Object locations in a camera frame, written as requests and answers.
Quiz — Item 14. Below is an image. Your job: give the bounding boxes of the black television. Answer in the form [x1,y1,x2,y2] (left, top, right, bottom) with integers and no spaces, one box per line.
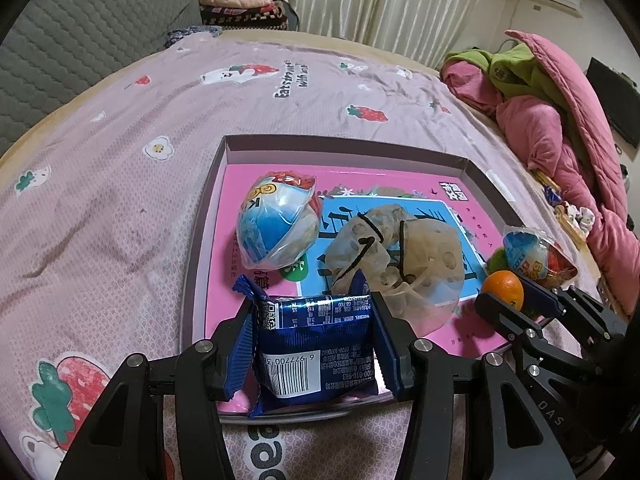
[585,57,640,148]

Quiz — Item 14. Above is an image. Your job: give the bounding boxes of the pink printed bed sheet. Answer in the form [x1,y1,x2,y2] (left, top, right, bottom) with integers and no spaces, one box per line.
[0,27,606,480]

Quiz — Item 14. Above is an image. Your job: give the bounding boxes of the small orange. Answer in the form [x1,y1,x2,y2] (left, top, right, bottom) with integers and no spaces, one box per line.
[480,270,525,313]

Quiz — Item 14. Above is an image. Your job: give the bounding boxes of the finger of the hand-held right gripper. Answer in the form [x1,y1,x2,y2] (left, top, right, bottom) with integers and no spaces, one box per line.
[522,275,608,323]
[474,290,548,353]

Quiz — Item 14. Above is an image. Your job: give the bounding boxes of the pink book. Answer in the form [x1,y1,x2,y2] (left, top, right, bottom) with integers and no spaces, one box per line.
[210,162,516,413]

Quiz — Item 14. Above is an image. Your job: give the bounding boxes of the green garment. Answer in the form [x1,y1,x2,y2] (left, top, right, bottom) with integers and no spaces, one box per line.
[445,42,591,161]

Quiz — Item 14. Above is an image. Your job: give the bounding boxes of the white patterned cloth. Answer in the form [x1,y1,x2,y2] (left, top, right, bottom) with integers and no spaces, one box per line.
[565,204,596,233]

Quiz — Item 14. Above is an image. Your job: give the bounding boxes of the blue white egg toy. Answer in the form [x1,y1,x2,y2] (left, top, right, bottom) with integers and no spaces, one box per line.
[235,171,323,272]

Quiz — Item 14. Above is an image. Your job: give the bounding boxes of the pink folded blanket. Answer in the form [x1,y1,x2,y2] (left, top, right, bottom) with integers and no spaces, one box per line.
[198,0,273,10]

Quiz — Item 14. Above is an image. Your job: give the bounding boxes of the pink quilt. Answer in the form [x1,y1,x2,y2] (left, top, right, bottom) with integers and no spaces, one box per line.
[442,30,640,316]

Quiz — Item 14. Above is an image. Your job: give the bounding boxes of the dark patterned folded blanket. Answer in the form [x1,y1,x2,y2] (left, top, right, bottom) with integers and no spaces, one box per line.
[200,4,296,32]

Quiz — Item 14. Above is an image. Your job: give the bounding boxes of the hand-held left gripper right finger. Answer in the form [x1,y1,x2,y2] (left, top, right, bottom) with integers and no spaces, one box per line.
[369,291,576,480]

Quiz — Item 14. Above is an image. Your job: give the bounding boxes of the cream curtain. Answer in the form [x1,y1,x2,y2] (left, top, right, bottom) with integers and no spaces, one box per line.
[275,0,493,66]

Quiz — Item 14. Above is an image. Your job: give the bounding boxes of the blue grey knitted cloth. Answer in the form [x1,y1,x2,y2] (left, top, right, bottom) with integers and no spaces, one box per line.
[167,25,221,51]

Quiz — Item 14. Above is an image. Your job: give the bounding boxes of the purple cardboard box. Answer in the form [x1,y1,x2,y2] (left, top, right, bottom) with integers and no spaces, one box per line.
[180,134,531,426]

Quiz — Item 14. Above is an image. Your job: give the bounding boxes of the blue snack packet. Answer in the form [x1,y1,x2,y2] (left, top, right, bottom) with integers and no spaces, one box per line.
[231,268,388,418]

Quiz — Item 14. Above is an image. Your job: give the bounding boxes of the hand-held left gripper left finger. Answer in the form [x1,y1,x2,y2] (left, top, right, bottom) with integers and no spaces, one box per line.
[54,297,257,480]

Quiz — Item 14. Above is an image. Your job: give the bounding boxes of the colourful egg toy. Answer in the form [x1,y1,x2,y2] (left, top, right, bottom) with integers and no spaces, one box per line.
[502,227,578,290]

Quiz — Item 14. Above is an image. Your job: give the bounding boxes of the grey quilted headboard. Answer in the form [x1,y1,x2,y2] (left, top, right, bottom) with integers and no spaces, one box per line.
[0,0,203,161]

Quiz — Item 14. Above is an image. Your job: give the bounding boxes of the green fuzzy hair scrunchie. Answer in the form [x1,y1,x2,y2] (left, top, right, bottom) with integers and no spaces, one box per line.
[486,247,513,275]

